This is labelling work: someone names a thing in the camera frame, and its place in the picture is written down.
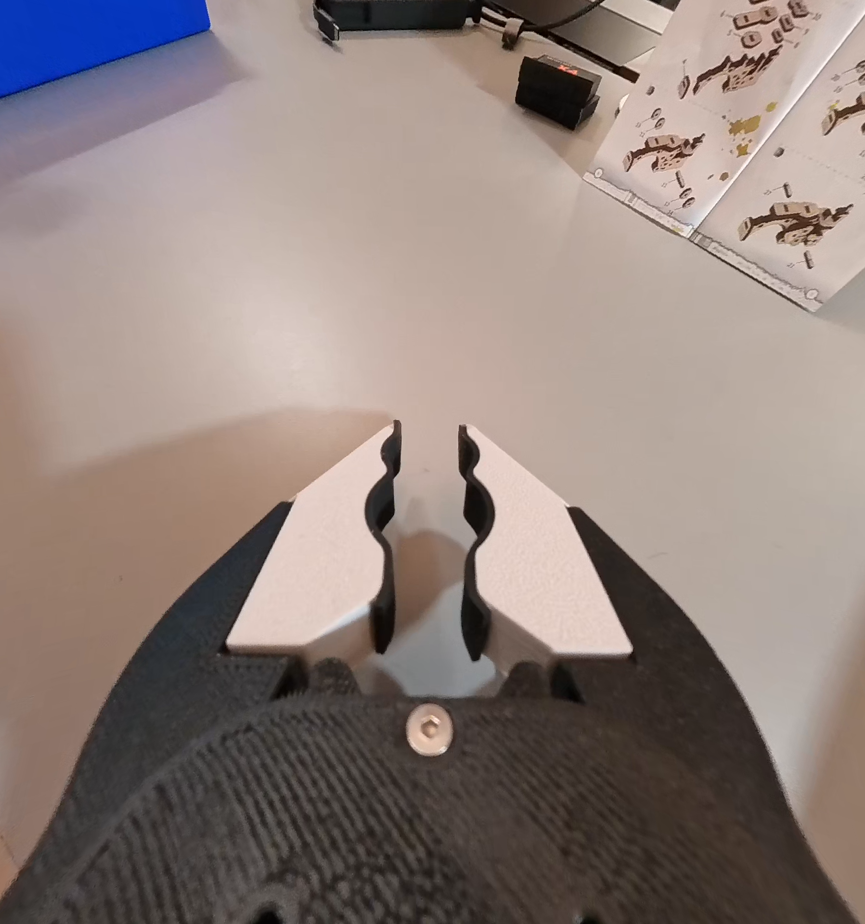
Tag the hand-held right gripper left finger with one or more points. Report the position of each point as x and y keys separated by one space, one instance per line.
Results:
x=317 y=570

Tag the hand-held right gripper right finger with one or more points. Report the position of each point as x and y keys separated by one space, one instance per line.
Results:
x=548 y=577

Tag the printed assembly instruction booklet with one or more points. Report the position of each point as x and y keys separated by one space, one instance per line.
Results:
x=764 y=144

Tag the small black box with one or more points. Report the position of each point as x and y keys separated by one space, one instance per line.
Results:
x=555 y=90

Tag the black power adapter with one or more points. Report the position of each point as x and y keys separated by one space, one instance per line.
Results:
x=396 y=13

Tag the blue box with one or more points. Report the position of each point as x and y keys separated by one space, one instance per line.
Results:
x=78 y=43

